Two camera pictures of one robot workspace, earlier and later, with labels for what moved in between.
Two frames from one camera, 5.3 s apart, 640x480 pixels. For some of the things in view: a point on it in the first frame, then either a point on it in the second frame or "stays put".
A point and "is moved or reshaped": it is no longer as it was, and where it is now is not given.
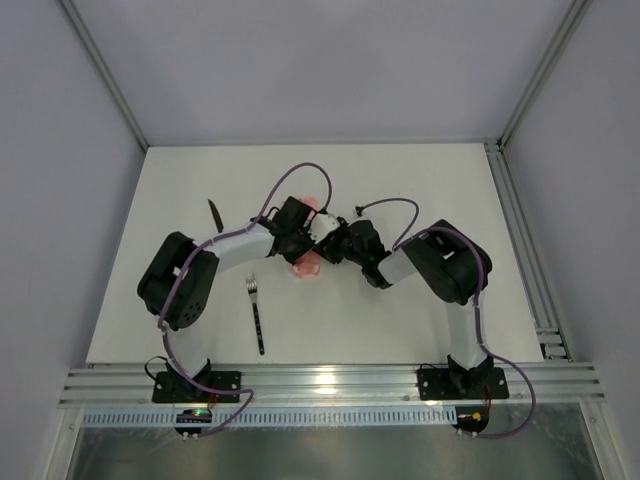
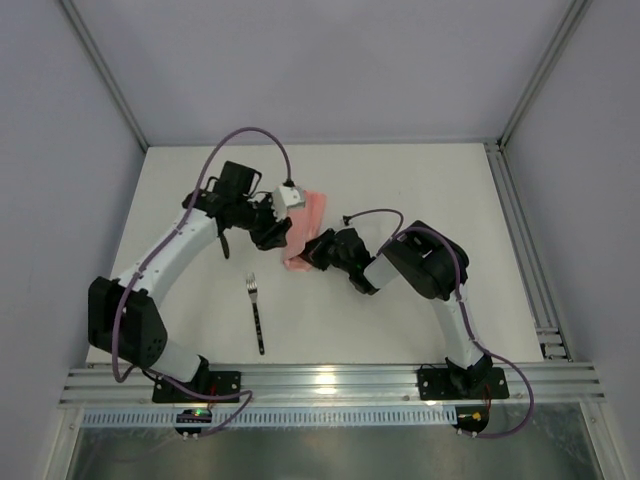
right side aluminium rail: x=552 y=343 stays put
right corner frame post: x=575 y=13 stays put
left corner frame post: x=105 y=70 stays put
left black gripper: x=300 y=243 -> x=273 y=229
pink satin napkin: x=310 y=265 is moved or reshaped
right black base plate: x=447 y=384 stays put
